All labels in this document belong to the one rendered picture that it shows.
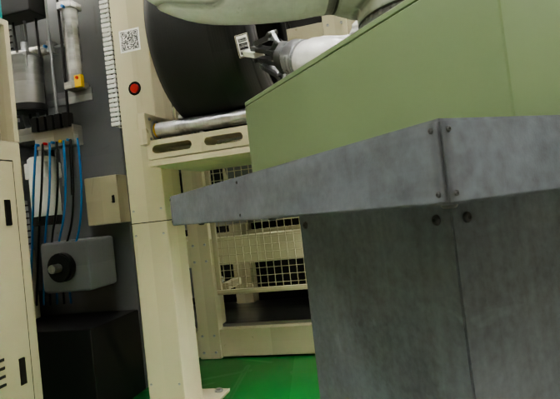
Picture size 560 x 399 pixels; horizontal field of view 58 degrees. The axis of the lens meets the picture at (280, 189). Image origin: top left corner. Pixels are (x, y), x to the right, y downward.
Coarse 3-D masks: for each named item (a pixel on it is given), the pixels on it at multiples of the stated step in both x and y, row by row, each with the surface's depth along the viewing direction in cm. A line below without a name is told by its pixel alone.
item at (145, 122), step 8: (144, 112) 150; (144, 120) 150; (152, 120) 154; (160, 120) 159; (168, 120) 165; (144, 128) 150; (152, 128) 153; (144, 136) 150; (152, 136) 153; (168, 136) 163; (176, 136) 169; (144, 144) 150
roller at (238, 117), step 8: (216, 112) 150; (224, 112) 148; (232, 112) 147; (240, 112) 146; (176, 120) 152; (184, 120) 151; (192, 120) 150; (200, 120) 149; (208, 120) 148; (216, 120) 148; (224, 120) 147; (232, 120) 147; (240, 120) 146; (160, 128) 152; (168, 128) 152; (176, 128) 151; (184, 128) 151; (192, 128) 150; (200, 128) 150; (208, 128) 150; (160, 136) 154
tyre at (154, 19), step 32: (160, 32) 138; (192, 32) 136; (224, 32) 134; (256, 32) 141; (160, 64) 142; (192, 64) 139; (224, 64) 138; (256, 64) 141; (192, 96) 145; (224, 96) 144
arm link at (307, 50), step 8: (304, 40) 111; (312, 40) 106; (320, 40) 104; (328, 40) 103; (336, 40) 102; (296, 48) 110; (304, 48) 106; (312, 48) 104; (320, 48) 102; (328, 48) 101; (296, 56) 109; (304, 56) 106; (312, 56) 103; (296, 64) 109
